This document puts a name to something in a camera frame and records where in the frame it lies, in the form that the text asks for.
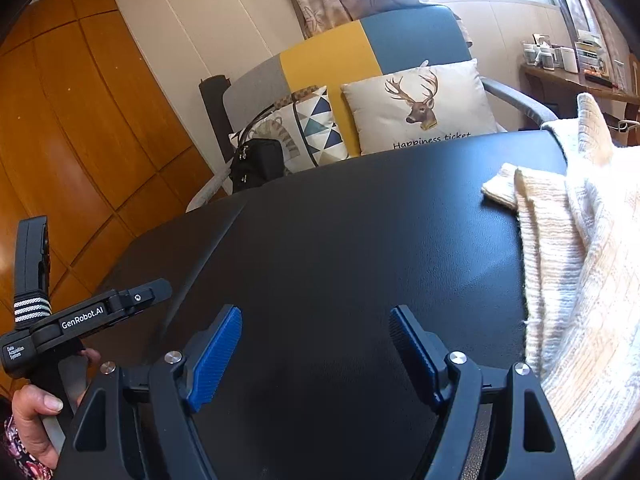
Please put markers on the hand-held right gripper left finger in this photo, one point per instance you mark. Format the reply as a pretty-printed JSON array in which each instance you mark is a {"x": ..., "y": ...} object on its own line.
[{"x": 215, "y": 355}]

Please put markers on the person's left hand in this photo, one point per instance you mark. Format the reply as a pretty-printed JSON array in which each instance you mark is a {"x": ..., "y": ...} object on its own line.
[{"x": 30, "y": 415}]

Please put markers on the triangle print cushion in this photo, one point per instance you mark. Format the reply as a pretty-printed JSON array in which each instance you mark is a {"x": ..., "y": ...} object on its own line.
[{"x": 315, "y": 130}]

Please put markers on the wooden wardrobe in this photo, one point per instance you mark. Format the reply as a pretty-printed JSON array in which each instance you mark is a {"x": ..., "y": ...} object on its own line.
[{"x": 85, "y": 125}]

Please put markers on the white canister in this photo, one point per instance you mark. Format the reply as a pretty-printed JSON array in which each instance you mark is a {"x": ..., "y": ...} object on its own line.
[{"x": 567, "y": 60}]

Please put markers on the deer print cushion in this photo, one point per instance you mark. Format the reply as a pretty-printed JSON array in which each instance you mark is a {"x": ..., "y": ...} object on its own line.
[{"x": 425, "y": 110}]

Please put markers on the person's left forearm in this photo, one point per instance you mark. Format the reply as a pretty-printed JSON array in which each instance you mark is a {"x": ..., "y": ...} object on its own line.
[{"x": 20, "y": 460}]

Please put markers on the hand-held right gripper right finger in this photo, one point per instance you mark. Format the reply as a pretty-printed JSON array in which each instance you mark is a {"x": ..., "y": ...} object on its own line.
[{"x": 415, "y": 355}]

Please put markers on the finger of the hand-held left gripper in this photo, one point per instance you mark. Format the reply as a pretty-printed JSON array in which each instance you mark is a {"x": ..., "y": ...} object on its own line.
[{"x": 142, "y": 296}]

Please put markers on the dark rolled mat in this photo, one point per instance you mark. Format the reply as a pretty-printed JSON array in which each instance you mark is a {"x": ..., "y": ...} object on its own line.
[{"x": 212, "y": 100}]

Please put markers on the grey yellow blue sofa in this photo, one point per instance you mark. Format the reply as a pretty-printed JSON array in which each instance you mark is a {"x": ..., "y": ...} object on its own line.
[{"x": 325, "y": 65}]

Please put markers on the wooden side desk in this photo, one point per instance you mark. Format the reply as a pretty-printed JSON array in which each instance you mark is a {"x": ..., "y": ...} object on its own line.
[{"x": 565, "y": 80}]

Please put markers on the black handbag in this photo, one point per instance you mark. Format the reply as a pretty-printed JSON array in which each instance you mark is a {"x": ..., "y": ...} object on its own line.
[{"x": 257, "y": 162}]

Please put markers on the cream knit sweater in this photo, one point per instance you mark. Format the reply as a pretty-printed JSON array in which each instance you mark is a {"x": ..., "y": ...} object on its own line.
[{"x": 575, "y": 270}]

